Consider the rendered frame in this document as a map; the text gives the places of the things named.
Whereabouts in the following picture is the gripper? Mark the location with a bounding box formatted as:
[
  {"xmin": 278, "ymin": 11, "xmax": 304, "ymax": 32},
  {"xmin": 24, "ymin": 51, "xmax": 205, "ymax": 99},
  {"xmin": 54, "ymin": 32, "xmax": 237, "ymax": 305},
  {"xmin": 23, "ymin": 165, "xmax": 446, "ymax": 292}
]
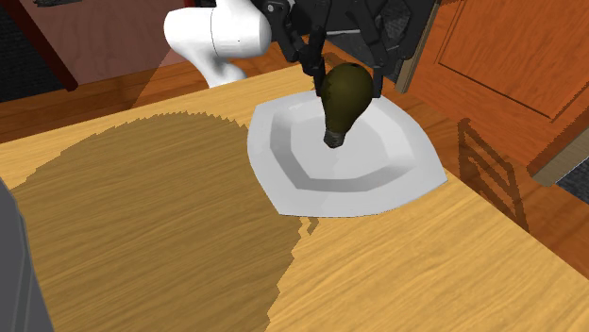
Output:
[{"xmin": 262, "ymin": 0, "xmax": 402, "ymax": 100}]

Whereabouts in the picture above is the dark olive light bulb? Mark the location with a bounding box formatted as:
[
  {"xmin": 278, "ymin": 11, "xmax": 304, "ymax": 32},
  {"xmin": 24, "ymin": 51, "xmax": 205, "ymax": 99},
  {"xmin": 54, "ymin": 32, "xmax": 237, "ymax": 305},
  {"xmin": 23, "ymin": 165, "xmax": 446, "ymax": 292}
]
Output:
[{"xmin": 319, "ymin": 62, "xmax": 375, "ymax": 150}]

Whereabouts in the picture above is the white plate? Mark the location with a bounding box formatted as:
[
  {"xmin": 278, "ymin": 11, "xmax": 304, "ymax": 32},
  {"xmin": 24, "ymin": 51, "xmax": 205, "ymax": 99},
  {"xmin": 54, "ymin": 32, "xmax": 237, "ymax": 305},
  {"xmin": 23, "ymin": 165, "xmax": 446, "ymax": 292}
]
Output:
[{"xmin": 246, "ymin": 89, "xmax": 449, "ymax": 219}]

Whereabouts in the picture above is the orange wooden door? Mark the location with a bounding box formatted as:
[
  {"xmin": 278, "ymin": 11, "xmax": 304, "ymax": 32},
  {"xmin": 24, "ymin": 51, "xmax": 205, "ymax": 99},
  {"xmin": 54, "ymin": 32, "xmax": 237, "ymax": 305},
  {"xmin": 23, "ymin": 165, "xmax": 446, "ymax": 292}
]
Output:
[{"xmin": 395, "ymin": 0, "xmax": 589, "ymax": 188}]

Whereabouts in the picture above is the grey box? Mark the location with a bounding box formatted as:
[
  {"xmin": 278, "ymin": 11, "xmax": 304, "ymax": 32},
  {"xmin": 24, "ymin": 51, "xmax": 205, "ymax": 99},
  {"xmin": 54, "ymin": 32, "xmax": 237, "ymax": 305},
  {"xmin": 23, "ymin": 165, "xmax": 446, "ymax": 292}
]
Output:
[{"xmin": 0, "ymin": 177, "xmax": 57, "ymax": 332}]

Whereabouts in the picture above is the dark red wooden post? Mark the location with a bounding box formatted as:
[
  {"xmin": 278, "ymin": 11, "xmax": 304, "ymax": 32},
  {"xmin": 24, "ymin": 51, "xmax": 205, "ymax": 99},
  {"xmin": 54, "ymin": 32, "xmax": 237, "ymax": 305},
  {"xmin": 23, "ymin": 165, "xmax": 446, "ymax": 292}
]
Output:
[{"xmin": 0, "ymin": 0, "xmax": 80, "ymax": 93}]

